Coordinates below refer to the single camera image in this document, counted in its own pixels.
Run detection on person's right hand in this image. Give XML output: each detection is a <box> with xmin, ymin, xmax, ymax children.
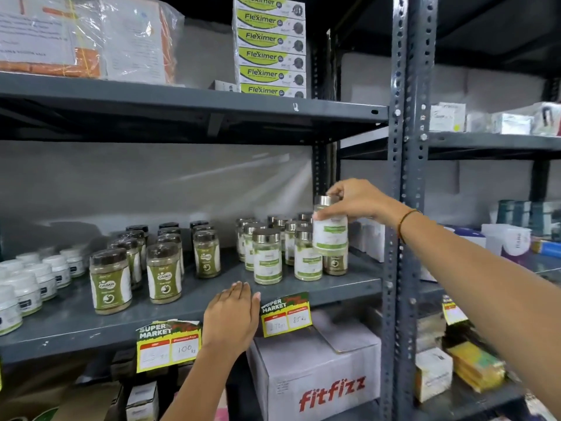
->
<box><xmin>312</xmin><ymin>178</ymin><xmax>413</xmax><ymax>229</ymax></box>

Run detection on person's left hand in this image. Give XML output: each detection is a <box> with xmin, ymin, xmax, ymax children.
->
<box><xmin>202</xmin><ymin>281</ymin><xmax>262</xmax><ymax>356</ymax></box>

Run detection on silver-lid white-label jar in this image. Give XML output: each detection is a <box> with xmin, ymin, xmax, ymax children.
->
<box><xmin>312</xmin><ymin>195</ymin><xmax>349</xmax><ymax>256</ymax></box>

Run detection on person's left forearm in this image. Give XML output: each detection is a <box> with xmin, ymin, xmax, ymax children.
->
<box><xmin>161</xmin><ymin>342</ymin><xmax>256</xmax><ymax>421</ymax></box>

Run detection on person's right forearm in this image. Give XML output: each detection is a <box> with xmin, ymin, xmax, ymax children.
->
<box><xmin>398</xmin><ymin>210</ymin><xmax>561</xmax><ymax>421</ymax></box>

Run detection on group of silver-lidded jars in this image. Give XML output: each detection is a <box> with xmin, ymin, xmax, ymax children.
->
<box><xmin>235</xmin><ymin>212</ymin><xmax>349</xmax><ymax>286</ymax></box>

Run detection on yellow red price tag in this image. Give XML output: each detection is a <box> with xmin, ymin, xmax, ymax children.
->
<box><xmin>136</xmin><ymin>319</ymin><xmax>202</xmax><ymax>373</ymax></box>
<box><xmin>441</xmin><ymin>295</ymin><xmax>469</xmax><ymax>326</ymax></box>
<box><xmin>261</xmin><ymin>292</ymin><xmax>313</xmax><ymax>338</ymax></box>

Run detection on orange thread wrist band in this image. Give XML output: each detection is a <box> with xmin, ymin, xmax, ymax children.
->
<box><xmin>396</xmin><ymin>209</ymin><xmax>423</xmax><ymax>242</ymax></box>

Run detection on white cardboard box red print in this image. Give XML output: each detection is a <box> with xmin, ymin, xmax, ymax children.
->
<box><xmin>246</xmin><ymin>308</ymin><xmax>382</xmax><ymax>421</ymax></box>

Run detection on grey metal shelf rack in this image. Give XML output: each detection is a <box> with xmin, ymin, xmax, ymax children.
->
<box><xmin>0</xmin><ymin>0</ymin><xmax>409</xmax><ymax>421</ymax></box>
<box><xmin>340</xmin><ymin>0</ymin><xmax>561</xmax><ymax>421</ymax></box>

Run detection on group of dark-lidded green jars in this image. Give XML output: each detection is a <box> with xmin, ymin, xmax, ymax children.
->
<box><xmin>89</xmin><ymin>221</ymin><xmax>222</xmax><ymax>315</ymax></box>

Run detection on dark small box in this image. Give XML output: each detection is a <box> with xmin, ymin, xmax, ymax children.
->
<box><xmin>110</xmin><ymin>347</ymin><xmax>138</xmax><ymax>382</ymax></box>

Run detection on white purple box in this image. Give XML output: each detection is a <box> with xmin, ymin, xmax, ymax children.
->
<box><xmin>443</xmin><ymin>225</ymin><xmax>487</xmax><ymax>249</ymax></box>

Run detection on white black small box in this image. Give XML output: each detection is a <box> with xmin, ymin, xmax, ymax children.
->
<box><xmin>126</xmin><ymin>381</ymin><xmax>160</xmax><ymax>421</ymax></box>

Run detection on white medicine box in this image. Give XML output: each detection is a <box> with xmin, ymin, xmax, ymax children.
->
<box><xmin>430</xmin><ymin>102</ymin><xmax>466</xmax><ymax>133</ymax></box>

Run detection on stacked grey cartons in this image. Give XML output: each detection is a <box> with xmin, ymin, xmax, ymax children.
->
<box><xmin>416</xmin><ymin>310</ymin><xmax>447</xmax><ymax>352</ymax></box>

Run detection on stack of green white cartons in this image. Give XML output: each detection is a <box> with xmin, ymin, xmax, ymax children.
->
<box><xmin>232</xmin><ymin>0</ymin><xmax>307</xmax><ymax>99</ymax></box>

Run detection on white plastic-wrapped box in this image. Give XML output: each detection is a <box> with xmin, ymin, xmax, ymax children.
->
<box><xmin>481</xmin><ymin>223</ymin><xmax>532</xmax><ymax>258</ymax></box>

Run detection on teal boxes row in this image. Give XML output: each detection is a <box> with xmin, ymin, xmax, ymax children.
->
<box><xmin>496</xmin><ymin>199</ymin><xmax>561</xmax><ymax>237</ymax></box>

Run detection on small cream carton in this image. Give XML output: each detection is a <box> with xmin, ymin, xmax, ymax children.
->
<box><xmin>415</xmin><ymin>347</ymin><xmax>454</xmax><ymax>403</ymax></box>

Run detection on brown cardboard box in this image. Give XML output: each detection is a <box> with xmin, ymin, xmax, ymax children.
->
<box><xmin>0</xmin><ymin>380</ymin><xmax>124</xmax><ymax>421</ymax></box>

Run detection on group of small white tubs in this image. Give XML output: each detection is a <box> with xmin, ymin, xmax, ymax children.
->
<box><xmin>0</xmin><ymin>244</ymin><xmax>91</xmax><ymax>337</ymax></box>

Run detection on clear-wrapped white packs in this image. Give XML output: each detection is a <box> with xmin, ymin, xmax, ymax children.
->
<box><xmin>466</xmin><ymin>102</ymin><xmax>561</xmax><ymax>137</ymax></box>

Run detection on stack of yellow packets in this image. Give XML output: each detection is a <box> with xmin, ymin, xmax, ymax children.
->
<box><xmin>446</xmin><ymin>341</ymin><xmax>506</xmax><ymax>394</ymax></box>

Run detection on blue yellow box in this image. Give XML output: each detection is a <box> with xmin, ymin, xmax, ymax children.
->
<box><xmin>530</xmin><ymin>239</ymin><xmax>561</xmax><ymax>259</ymax></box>

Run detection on plastic-wrapped bundle of boxes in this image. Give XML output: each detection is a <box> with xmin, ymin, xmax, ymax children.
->
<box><xmin>0</xmin><ymin>0</ymin><xmax>185</xmax><ymax>86</ymax></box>

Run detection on white cartons behind post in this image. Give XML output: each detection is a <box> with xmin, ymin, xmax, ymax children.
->
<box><xmin>350</xmin><ymin>218</ymin><xmax>386</xmax><ymax>264</ymax></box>

